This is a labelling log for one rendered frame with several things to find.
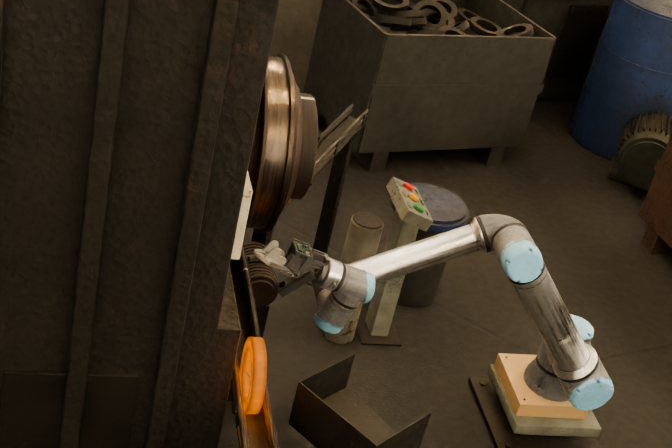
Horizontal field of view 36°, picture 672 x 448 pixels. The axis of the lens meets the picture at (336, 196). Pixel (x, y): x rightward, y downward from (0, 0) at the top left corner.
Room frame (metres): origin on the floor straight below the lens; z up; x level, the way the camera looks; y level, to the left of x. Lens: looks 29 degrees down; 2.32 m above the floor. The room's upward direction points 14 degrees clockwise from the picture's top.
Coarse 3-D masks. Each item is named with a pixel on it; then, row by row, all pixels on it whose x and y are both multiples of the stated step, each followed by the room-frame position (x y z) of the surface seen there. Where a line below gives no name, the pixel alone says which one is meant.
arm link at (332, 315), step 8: (320, 296) 2.54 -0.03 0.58; (328, 296) 2.50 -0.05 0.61; (320, 304) 2.51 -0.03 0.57; (328, 304) 2.48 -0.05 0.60; (336, 304) 2.47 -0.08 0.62; (320, 312) 2.49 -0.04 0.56; (328, 312) 2.47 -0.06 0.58; (336, 312) 2.47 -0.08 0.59; (344, 312) 2.47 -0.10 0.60; (352, 312) 2.49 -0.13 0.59; (320, 320) 2.47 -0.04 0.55; (328, 320) 2.47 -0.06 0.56; (336, 320) 2.46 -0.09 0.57; (344, 320) 2.48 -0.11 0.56; (320, 328) 2.47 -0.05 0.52; (328, 328) 2.46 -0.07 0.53; (336, 328) 2.47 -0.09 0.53
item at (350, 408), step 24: (312, 384) 2.00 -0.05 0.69; (336, 384) 2.09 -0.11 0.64; (312, 408) 1.93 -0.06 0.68; (336, 408) 2.04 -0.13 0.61; (360, 408) 2.06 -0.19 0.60; (312, 432) 1.92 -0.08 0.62; (336, 432) 1.87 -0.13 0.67; (360, 432) 1.84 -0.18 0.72; (384, 432) 2.00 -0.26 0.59; (408, 432) 1.90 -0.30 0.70
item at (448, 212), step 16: (432, 192) 3.67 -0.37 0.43; (448, 192) 3.70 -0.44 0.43; (432, 208) 3.53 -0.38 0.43; (448, 208) 3.57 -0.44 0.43; (464, 208) 3.60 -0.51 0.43; (432, 224) 3.43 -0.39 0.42; (448, 224) 3.46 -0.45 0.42; (464, 224) 3.52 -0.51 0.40; (416, 240) 3.46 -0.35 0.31; (416, 272) 3.46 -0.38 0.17; (432, 272) 3.49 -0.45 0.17; (416, 288) 3.46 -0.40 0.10; (432, 288) 3.50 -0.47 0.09; (400, 304) 3.46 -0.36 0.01; (416, 304) 3.47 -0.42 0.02
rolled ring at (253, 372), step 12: (252, 348) 1.93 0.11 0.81; (264, 348) 1.94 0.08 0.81; (252, 360) 1.91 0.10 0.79; (264, 360) 1.91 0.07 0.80; (240, 372) 2.00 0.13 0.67; (252, 372) 1.88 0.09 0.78; (264, 372) 1.88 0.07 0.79; (252, 384) 1.86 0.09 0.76; (264, 384) 1.87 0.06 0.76; (252, 396) 1.85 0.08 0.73; (252, 408) 1.86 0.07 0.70
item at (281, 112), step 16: (272, 64) 2.38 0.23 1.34; (288, 64) 2.38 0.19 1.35; (272, 80) 2.31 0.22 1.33; (288, 80) 2.32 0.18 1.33; (272, 96) 2.27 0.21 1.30; (288, 96) 2.28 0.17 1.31; (272, 112) 2.23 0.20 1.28; (288, 112) 2.25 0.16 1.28; (272, 128) 2.21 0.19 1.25; (288, 128) 2.22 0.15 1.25; (272, 144) 2.19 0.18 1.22; (288, 144) 2.20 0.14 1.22; (272, 160) 2.18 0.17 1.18; (288, 160) 2.18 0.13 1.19; (272, 176) 2.17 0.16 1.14; (288, 176) 2.17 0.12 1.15; (272, 192) 2.17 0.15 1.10; (256, 208) 2.18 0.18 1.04; (272, 208) 2.19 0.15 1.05; (256, 224) 2.22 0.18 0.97; (272, 224) 2.20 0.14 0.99
